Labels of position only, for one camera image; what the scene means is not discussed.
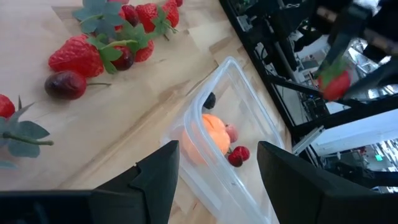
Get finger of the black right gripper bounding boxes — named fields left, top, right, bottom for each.
left=314, top=6, right=373, bottom=78
left=343, top=58, right=398, bottom=100

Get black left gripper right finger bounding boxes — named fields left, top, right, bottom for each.
left=256, top=141, right=398, bottom=224

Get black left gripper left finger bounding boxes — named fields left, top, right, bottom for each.
left=0, top=141, right=181, bottom=224

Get red strawberry green calyx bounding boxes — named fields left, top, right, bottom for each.
left=118, top=22, right=160, bottom=63
left=135, top=2, right=178, bottom=41
left=48, top=33, right=124, bottom=78
left=314, top=58, right=352, bottom=102
left=161, top=0, right=180, bottom=29

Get dark red cherry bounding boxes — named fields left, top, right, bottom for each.
left=227, top=152, right=244, bottom=168
left=121, top=4, right=141, bottom=27
left=44, top=70, right=112, bottom=101
left=111, top=45, right=135, bottom=72

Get orange peach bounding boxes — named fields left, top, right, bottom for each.
left=181, top=113, right=231, bottom=166

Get clear plastic tupperware container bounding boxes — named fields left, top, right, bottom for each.
left=161, top=56, right=285, bottom=224

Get blackberry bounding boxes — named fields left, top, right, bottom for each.
left=203, top=91, right=217, bottom=110

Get strawberry with leafy stem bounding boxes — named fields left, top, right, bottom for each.
left=0, top=94, right=55, bottom=170

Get green leaf sprig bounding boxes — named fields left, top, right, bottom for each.
left=72, top=0, right=126, bottom=39

